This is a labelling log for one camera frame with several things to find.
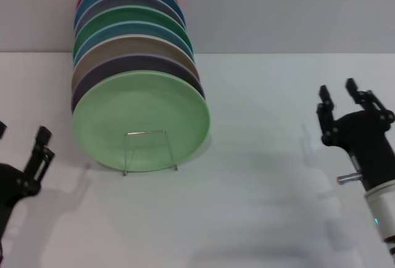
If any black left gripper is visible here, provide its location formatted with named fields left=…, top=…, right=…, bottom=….
left=0, top=122, right=56, bottom=241

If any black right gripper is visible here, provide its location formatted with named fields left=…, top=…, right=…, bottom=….
left=315, top=77, right=395, bottom=192

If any light green plate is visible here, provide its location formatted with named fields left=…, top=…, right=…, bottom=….
left=72, top=70, right=212, bottom=174

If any lilac purple plate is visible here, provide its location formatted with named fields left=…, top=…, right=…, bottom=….
left=70, top=53, right=206, bottom=115

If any beige plate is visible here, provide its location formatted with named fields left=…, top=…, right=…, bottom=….
left=71, top=33, right=201, bottom=93

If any light blue plate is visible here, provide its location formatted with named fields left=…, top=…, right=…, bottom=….
left=72, top=20, right=196, bottom=65

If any dark green plate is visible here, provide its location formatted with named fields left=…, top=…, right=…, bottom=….
left=72, top=6, right=194, bottom=50

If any grey lavender plate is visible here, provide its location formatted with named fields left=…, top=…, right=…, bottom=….
left=73, top=0, right=186, bottom=33

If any silver metal pin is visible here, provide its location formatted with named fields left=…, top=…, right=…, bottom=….
left=336, top=172, right=362, bottom=186

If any silver wire plate rack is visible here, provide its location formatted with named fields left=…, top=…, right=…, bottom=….
left=123, top=129, right=179, bottom=177

